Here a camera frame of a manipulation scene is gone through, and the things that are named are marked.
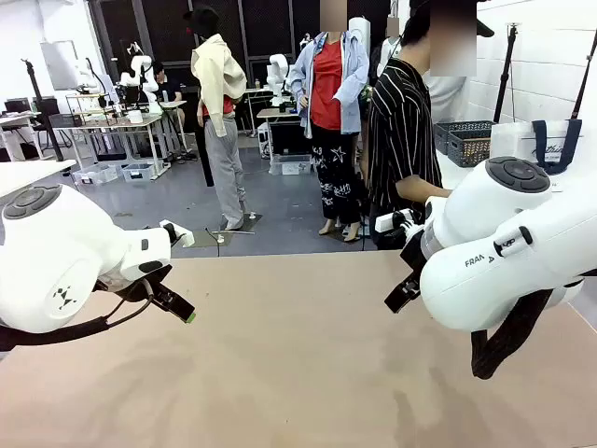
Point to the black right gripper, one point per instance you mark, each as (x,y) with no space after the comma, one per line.
(415,252)

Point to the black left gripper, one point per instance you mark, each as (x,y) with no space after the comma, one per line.
(149,280)

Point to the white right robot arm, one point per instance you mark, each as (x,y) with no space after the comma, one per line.
(503,242)

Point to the person's right forearm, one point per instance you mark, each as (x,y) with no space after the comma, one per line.
(420,189)

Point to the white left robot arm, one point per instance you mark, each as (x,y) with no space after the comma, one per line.
(56,252)

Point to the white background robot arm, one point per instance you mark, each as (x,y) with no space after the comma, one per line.
(140,70)
(279,74)

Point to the white side table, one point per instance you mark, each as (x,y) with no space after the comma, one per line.
(450,175)

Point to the clear plastic storage bin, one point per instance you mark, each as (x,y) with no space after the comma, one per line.
(290,164)
(95,174)
(139,172)

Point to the person in striped black shirt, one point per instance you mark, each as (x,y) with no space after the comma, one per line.
(401,135)

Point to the black monitor screen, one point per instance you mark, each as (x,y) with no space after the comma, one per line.
(289,137)

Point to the wooden background table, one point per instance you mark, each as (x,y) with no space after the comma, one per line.
(116,122)

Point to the white bucket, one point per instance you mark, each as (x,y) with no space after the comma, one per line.
(135,116)

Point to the white desk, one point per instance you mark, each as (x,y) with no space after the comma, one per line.
(28,173)

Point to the mannequin in cream hoodie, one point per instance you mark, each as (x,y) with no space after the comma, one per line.
(217,93)

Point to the seated person in dark shirt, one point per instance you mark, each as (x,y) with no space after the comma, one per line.
(168,88)

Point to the black tripod stand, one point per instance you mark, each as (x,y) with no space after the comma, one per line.
(506,74)
(585,79)
(39,102)

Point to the person in beige shirt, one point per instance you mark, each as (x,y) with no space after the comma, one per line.
(391,51)

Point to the white mannequin torso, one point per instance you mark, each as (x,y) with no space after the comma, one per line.
(360,32)

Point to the grey whiteboard panel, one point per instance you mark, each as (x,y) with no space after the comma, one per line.
(59,65)

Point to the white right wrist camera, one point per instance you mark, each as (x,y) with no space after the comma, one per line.
(392,220)

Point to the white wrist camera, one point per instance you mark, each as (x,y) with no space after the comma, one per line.
(179,233)
(392,220)

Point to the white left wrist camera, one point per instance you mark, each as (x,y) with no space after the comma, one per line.
(179,233)

